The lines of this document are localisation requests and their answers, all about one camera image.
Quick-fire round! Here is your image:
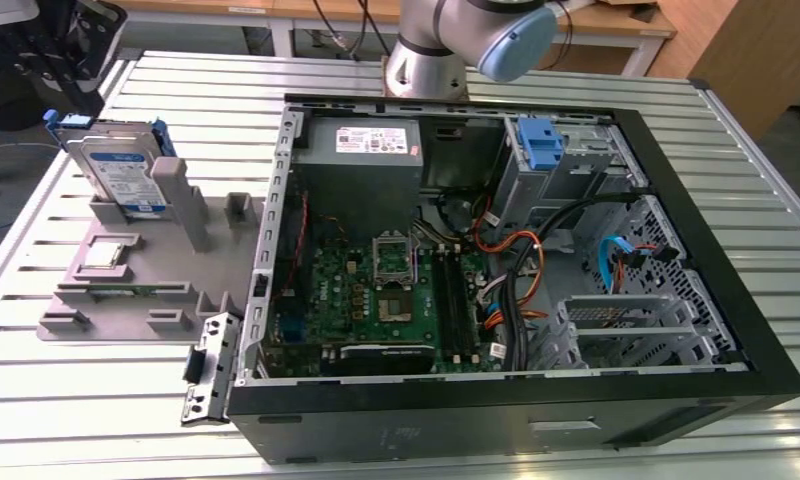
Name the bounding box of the hard disk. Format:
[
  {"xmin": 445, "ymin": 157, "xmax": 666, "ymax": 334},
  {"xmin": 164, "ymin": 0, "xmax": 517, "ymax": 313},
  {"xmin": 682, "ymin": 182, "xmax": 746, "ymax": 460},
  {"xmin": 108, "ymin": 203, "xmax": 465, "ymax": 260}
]
[{"xmin": 43, "ymin": 110, "xmax": 175, "ymax": 221}]

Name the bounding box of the blue data wire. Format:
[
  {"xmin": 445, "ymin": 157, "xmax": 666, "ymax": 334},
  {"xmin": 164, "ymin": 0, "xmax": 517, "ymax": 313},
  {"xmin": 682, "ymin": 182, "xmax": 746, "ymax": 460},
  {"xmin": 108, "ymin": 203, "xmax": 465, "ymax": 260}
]
[{"xmin": 598, "ymin": 233, "xmax": 634, "ymax": 294}]

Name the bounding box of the disk power wire black connector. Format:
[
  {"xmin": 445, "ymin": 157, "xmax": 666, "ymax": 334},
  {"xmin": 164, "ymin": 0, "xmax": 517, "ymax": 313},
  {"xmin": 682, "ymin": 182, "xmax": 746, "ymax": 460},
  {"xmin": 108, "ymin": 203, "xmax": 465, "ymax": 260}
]
[{"xmin": 614, "ymin": 243, "xmax": 684, "ymax": 274}]

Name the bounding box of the grey metal disk bay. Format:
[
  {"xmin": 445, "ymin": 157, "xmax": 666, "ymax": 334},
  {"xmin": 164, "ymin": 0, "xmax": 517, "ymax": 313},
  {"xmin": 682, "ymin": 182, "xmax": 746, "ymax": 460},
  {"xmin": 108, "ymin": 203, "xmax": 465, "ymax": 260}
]
[{"xmin": 530, "ymin": 293, "xmax": 736, "ymax": 371}]

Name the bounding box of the silver CPU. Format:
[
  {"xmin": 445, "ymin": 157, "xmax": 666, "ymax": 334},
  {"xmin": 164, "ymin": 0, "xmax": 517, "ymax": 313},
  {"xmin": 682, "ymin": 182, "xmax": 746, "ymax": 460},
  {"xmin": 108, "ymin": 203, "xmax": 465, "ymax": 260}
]
[{"xmin": 83, "ymin": 242, "xmax": 130, "ymax": 269}]

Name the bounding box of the grey parts rack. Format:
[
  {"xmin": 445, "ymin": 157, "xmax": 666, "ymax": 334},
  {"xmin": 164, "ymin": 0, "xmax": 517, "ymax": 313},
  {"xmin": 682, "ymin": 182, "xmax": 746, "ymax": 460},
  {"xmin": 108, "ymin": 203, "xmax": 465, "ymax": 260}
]
[{"xmin": 34, "ymin": 157, "xmax": 270, "ymax": 346}]

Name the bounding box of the green RAM stick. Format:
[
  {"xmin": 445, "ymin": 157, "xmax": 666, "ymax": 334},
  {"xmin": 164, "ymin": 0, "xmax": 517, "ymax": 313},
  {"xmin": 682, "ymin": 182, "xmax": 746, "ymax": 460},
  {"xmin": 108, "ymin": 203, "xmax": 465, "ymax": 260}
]
[{"xmin": 86, "ymin": 284, "xmax": 166, "ymax": 297}]

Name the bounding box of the grey power supply unit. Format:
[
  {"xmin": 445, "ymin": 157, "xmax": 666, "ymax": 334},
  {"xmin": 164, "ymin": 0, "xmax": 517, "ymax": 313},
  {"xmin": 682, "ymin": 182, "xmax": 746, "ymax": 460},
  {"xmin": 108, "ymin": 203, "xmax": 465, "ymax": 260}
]
[{"xmin": 291, "ymin": 115, "xmax": 426, "ymax": 236}]

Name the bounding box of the green motherboard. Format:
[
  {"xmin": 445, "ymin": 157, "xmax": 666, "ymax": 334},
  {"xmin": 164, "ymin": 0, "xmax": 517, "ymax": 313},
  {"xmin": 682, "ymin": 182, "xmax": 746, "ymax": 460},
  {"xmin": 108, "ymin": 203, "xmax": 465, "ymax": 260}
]
[{"xmin": 266, "ymin": 227, "xmax": 509, "ymax": 374}]

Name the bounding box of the CPU socket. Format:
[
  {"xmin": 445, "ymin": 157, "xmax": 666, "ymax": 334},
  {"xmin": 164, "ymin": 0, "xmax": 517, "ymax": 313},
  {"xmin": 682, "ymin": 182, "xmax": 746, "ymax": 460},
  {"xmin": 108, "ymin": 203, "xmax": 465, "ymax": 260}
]
[{"xmin": 371, "ymin": 230, "xmax": 421, "ymax": 291}]

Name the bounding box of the square bare chipset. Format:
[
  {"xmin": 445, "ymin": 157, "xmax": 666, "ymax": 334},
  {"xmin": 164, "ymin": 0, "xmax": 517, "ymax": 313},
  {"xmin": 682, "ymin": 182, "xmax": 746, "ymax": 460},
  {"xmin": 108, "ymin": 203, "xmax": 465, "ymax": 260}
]
[{"xmin": 378, "ymin": 293, "xmax": 421, "ymax": 325}]

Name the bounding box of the blue drive latch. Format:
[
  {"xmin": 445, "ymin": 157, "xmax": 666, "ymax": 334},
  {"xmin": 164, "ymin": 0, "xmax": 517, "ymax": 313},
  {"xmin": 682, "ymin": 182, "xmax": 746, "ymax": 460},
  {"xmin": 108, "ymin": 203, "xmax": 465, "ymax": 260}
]
[{"xmin": 517, "ymin": 117, "xmax": 566, "ymax": 171}]

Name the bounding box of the black RAM slot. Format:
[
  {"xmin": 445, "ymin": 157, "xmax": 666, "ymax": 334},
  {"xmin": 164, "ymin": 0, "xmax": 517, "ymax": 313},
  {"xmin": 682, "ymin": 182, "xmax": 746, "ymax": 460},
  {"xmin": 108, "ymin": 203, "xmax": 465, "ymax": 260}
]
[
  {"xmin": 450, "ymin": 243, "xmax": 482, "ymax": 364},
  {"xmin": 435, "ymin": 243, "xmax": 463, "ymax": 364}
]

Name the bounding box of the black graphics card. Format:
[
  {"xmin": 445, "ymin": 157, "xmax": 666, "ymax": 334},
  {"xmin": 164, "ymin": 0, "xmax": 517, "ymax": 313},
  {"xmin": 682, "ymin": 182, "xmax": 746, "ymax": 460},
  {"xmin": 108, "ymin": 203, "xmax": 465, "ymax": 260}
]
[{"xmin": 319, "ymin": 342, "xmax": 437, "ymax": 376}]

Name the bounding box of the grey optical drive cage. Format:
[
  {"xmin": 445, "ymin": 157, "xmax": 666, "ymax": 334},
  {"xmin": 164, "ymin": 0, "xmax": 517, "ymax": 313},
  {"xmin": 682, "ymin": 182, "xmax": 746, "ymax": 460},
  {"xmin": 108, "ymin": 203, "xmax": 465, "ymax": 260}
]
[{"xmin": 493, "ymin": 114, "xmax": 649, "ymax": 236}]

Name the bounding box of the black open PC case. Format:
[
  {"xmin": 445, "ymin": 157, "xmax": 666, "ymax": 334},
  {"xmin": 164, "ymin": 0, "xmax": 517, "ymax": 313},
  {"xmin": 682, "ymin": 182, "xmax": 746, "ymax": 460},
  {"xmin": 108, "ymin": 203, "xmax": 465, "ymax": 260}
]
[{"xmin": 226, "ymin": 92, "xmax": 800, "ymax": 466}]

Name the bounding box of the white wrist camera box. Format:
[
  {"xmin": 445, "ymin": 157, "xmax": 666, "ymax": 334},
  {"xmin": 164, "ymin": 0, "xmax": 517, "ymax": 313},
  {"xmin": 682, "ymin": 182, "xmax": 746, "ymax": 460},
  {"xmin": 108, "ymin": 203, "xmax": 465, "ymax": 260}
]
[{"xmin": 0, "ymin": 0, "xmax": 46, "ymax": 17}]

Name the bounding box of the white frame wooden desk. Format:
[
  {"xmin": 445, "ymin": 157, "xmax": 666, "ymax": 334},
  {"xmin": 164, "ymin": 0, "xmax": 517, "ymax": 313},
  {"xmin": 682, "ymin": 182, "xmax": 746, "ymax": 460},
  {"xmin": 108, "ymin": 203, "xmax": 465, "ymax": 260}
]
[
  {"xmin": 539, "ymin": 0, "xmax": 681, "ymax": 77},
  {"xmin": 116, "ymin": 0, "xmax": 402, "ymax": 57}
]

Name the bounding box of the white floor cable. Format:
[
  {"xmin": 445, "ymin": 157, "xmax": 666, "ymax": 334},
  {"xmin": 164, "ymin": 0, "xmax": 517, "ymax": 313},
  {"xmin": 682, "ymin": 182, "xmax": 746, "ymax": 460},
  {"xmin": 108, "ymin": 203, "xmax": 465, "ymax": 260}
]
[{"xmin": 0, "ymin": 142, "xmax": 62, "ymax": 189}]

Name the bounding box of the thin red wire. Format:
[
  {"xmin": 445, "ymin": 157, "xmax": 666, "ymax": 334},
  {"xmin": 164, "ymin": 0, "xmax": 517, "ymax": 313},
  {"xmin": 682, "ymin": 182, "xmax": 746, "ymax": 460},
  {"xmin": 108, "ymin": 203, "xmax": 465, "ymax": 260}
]
[{"xmin": 277, "ymin": 192, "xmax": 310, "ymax": 301}]

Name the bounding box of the grey hinged slot bracket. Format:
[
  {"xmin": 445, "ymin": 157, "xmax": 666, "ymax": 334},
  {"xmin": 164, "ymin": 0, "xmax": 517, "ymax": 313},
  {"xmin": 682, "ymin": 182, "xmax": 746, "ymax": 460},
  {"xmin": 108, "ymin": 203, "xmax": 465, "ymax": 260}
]
[{"xmin": 180, "ymin": 309, "xmax": 236, "ymax": 426}]

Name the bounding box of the orange yellow power wire bundle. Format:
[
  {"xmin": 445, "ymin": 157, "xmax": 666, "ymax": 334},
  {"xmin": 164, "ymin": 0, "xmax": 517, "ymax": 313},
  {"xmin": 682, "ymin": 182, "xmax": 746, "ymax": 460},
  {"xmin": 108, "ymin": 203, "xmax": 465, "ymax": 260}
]
[{"xmin": 473, "ymin": 212, "xmax": 550, "ymax": 334}]

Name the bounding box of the black cable bundle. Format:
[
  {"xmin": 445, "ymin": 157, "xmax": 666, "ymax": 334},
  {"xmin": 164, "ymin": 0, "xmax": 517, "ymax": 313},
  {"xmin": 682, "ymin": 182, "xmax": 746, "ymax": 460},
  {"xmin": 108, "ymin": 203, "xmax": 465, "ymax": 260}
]
[{"xmin": 506, "ymin": 192, "xmax": 649, "ymax": 374}]

